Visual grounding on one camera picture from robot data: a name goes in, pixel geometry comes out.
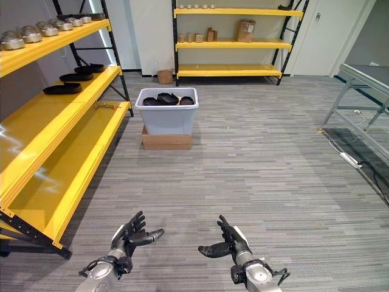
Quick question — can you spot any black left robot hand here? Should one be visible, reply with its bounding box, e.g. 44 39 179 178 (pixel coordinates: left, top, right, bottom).
110 210 165 254

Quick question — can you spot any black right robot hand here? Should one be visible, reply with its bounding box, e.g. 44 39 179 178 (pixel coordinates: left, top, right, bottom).
198 215 253 260

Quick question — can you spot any flat cardboard box base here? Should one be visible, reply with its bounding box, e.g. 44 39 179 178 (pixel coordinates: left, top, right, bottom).
141 125 193 151

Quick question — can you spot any grey plastic box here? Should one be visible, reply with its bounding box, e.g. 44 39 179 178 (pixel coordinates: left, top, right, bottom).
134 87 200 136

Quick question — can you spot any long yellow shelf rack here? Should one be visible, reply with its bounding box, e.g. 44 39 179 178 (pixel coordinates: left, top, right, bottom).
0 0 135 260

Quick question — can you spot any open cardboard box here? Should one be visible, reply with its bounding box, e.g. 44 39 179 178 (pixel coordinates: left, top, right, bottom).
156 69 174 85

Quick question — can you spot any yellow shelf rack with cardboard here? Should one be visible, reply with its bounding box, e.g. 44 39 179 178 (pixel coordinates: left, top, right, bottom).
171 0 311 88

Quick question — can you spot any tall cardboard box with label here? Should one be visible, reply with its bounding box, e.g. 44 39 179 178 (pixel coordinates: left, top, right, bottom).
236 19 257 43

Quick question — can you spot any row of small metal parts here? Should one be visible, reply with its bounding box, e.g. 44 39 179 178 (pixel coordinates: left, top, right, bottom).
177 4 217 10

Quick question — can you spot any small brass clamp tool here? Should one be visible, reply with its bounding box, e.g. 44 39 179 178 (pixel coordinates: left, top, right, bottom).
94 101 123 111

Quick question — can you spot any white power strip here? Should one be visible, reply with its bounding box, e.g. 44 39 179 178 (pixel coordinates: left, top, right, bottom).
339 151 363 169

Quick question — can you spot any grey conveyor table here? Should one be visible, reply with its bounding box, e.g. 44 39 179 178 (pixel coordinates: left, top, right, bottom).
322 63 389 159

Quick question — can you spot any white door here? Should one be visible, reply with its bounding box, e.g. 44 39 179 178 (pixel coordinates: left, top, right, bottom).
290 0 377 77

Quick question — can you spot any white cable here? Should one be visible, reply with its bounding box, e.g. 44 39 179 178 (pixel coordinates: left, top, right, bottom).
328 114 365 155

